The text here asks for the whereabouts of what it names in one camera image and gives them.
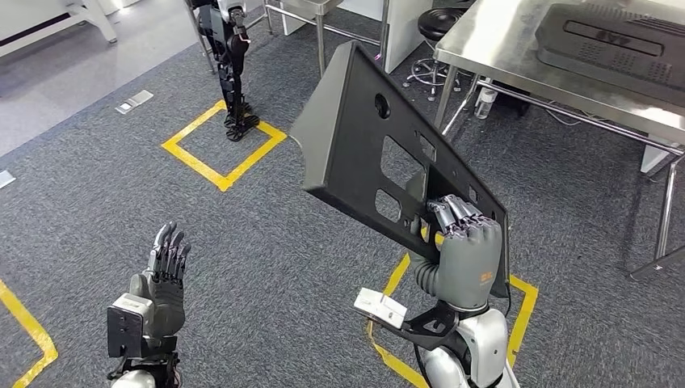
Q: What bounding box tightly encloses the large black plastic cover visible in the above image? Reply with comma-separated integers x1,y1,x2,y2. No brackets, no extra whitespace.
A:
534,2,685,109

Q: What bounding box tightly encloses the black plastic plate part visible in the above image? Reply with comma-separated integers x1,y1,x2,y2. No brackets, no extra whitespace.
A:
289,40,511,300

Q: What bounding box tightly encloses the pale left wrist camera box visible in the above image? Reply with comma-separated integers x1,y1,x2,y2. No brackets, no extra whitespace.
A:
106,293,156,360

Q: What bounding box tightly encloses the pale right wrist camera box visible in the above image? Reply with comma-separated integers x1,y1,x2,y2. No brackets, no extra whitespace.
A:
353,287,409,331

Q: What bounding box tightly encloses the black camera cable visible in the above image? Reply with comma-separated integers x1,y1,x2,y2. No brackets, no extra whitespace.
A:
410,342,432,388

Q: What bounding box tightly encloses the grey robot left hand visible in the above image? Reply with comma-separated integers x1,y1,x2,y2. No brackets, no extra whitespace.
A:
128,221,192,339

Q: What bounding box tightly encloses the white desk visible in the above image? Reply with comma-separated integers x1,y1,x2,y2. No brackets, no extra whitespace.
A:
639,141,678,175
381,0,435,74

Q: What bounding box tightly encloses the black round stool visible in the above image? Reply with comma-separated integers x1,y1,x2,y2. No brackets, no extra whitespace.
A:
401,7,468,103

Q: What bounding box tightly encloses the black right camera bracket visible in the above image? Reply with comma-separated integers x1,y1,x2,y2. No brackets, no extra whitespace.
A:
369,302,461,352

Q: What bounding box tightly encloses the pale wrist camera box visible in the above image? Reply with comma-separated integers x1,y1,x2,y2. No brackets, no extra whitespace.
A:
353,287,409,331
106,293,156,360

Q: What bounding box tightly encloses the steel workbench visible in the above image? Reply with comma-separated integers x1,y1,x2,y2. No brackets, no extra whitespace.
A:
432,0,685,281

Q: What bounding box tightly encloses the clear water bottle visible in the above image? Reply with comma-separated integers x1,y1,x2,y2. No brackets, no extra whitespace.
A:
473,86,499,120

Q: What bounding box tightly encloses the white bench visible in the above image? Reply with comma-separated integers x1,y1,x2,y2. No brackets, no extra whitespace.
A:
0,0,120,60

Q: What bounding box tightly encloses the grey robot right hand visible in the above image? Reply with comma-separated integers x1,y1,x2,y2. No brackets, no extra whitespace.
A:
409,194,504,313

